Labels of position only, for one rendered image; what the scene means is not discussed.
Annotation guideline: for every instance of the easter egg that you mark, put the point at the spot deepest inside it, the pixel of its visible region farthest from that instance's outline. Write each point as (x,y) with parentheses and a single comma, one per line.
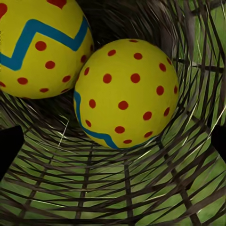
(43,46)
(126,94)

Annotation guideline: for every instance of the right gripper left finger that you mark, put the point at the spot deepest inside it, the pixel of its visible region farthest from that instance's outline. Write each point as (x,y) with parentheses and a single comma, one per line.
(11,140)

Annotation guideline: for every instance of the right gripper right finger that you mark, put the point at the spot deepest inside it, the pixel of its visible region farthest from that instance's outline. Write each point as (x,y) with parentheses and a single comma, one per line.
(218,139)

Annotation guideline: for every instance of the wicker basket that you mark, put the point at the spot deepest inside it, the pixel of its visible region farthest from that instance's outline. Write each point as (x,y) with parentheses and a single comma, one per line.
(170,17)

